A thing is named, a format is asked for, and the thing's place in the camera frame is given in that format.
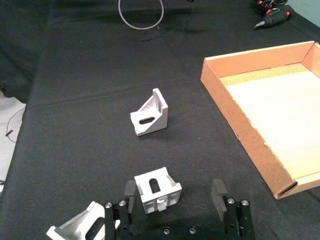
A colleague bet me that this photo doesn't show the black corded tool orange parts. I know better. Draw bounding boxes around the black corded tool orange parts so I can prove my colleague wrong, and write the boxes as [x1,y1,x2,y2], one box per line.
[253,0,295,30]

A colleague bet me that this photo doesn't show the shallow brown cardboard tray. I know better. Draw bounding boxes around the shallow brown cardboard tray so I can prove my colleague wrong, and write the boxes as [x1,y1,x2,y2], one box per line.
[200,40,320,200]

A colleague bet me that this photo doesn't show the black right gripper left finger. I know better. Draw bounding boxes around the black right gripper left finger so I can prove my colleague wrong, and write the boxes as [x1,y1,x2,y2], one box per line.
[104,180,137,240]

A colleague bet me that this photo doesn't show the white corner bracket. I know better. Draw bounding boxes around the white corner bracket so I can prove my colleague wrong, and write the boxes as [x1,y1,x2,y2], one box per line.
[134,166,183,215]
[129,87,169,137]
[46,200,121,240]

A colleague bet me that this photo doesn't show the thin dark cable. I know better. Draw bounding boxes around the thin dark cable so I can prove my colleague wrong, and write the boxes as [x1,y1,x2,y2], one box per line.
[4,107,26,143]

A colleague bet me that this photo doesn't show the clear plastic case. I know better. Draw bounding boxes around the clear plastic case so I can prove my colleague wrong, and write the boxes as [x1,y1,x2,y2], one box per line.
[117,0,165,30]

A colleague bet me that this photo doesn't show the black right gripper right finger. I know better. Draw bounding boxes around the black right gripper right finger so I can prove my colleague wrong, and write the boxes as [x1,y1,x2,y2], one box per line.
[211,178,256,240]

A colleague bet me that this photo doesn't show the black table cloth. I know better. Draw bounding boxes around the black table cloth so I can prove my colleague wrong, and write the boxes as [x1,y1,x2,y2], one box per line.
[0,0,320,240]

